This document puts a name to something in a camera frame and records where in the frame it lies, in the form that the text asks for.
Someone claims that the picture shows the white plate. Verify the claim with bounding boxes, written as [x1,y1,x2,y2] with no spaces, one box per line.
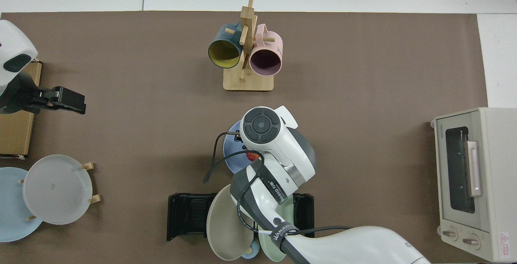
[22,154,93,225]

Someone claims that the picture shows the beige plate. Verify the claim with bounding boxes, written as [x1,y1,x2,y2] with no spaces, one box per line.
[206,183,255,261]

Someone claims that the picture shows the wooden plate stand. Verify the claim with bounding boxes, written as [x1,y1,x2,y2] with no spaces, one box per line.
[18,162,101,221]

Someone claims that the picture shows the black dish rack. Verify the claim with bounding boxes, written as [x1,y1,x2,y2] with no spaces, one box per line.
[166,192,315,242]

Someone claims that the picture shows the light blue plate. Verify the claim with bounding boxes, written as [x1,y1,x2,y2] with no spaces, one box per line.
[0,167,43,243]

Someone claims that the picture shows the green plate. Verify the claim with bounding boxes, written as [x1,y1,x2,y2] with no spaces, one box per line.
[258,203,295,262]

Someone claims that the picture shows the wooden cup stand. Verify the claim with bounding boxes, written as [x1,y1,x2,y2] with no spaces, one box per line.
[223,0,275,92]

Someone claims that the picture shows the pink mug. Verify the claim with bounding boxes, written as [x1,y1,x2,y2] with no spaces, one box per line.
[249,23,283,77]

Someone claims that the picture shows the dark teal mug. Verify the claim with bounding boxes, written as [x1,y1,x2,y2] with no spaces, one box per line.
[208,22,244,69]

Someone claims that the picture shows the small blue round thing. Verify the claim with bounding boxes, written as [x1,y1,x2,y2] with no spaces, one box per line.
[241,240,260,260]

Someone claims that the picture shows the brown table cloth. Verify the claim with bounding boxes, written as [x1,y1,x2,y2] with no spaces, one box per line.
[0,11,489,264]

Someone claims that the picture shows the pale toaster oven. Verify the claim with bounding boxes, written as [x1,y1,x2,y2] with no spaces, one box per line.
[430,108,517,263]

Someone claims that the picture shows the wire basket with wooden floor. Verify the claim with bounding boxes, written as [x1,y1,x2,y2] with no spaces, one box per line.
[0,59,42,159]

